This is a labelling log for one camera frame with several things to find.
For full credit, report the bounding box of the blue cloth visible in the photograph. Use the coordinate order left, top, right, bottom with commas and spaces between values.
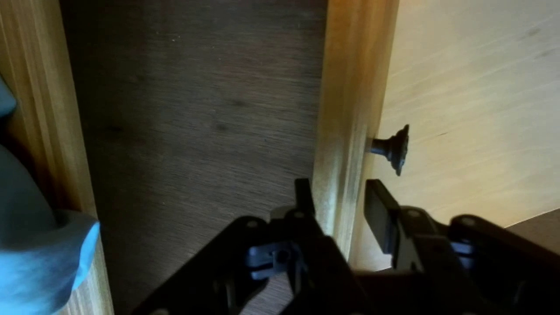
0, 76, 101, 315

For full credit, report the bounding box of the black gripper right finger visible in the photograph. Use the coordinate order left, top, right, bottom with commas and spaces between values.
363, 178, 398, 253

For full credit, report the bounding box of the central top wooden drawer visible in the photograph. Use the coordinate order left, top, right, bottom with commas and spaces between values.
61, 0, 560, 315

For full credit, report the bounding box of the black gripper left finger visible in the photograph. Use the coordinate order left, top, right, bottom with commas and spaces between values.
293, 178, 314, 218

